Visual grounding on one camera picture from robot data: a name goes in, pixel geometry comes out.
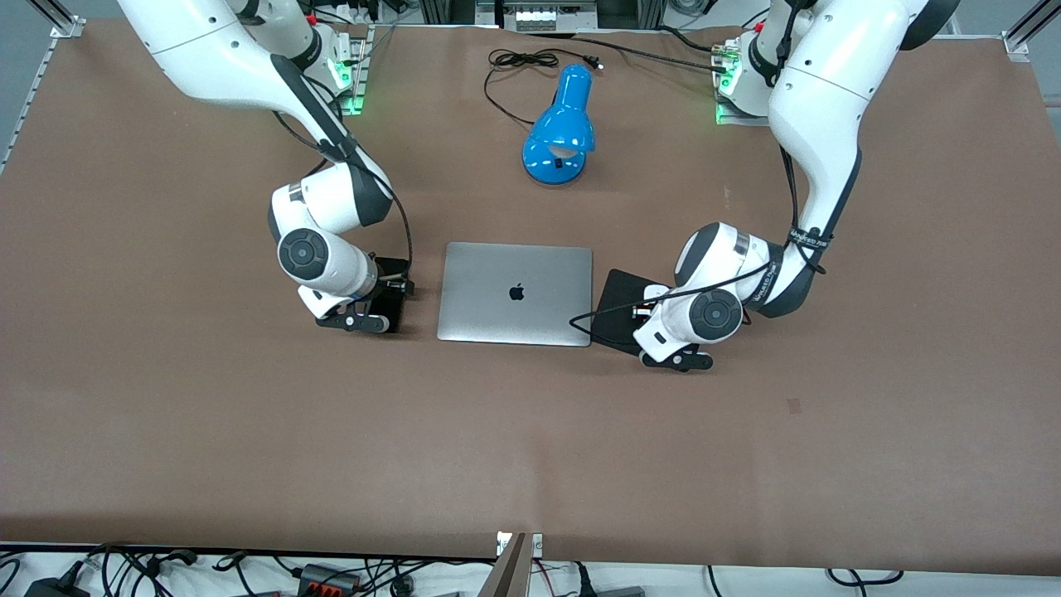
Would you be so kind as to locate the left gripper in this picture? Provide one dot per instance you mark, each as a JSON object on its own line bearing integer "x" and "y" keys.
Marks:
{"x": 645, "y": 308}

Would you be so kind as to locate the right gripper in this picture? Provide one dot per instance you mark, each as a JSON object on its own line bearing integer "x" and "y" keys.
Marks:
{"x": 386, "y": 279}

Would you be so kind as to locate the black smartphone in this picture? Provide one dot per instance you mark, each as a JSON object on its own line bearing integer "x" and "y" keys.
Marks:
{"x": 396, "y": 311}

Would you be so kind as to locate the black mouse pad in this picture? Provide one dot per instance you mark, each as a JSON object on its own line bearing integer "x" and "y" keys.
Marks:
{"x": 617, "y": 307}

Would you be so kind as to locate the silver closed laptop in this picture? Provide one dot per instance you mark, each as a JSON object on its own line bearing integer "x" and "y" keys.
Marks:
{"x": 514, "y": 315}

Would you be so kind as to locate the blue desk lamp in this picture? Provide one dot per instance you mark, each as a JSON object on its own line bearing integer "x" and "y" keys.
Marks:
{"x": 564, "y": 124}

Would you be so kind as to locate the grey flat box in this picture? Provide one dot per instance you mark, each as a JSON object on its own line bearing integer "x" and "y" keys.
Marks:
{"x": 617, "y": 592}

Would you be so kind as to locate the grey box with orange terminals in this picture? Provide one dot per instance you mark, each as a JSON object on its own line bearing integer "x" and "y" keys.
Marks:
{"x": 327, "y": 580}

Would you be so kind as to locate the black aluminium extrusion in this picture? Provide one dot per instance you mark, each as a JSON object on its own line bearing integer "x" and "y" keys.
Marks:
{"x": 448, "y": 10}
{"x": 630, "y": 10}

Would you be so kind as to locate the white power strip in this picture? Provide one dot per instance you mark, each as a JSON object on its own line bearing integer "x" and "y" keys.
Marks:
{"x": 539, "y": 16}

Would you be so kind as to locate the black power adapter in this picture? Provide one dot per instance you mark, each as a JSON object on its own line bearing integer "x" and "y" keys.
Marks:
{"x": 54, "y": 589}

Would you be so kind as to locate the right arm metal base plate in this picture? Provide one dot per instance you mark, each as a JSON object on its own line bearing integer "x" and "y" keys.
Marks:
{"x": 356, "y": 83}

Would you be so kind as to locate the white metal bracket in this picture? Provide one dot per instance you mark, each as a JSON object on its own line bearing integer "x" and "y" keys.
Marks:
{"x": 537, "y": 544}

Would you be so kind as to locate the brown wooden post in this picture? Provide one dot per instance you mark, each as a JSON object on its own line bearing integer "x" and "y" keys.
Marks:
{"x": 510, "y": 572}

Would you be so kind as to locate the power strip with red switch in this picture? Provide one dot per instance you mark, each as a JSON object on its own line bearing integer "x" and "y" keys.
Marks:
{"x": 356, "y": 12}

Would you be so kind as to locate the aluminium table edge rail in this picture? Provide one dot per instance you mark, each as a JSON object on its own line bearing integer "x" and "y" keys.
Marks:
{"x": 1015, "y": 41}
{"x": 33, "y": 91}

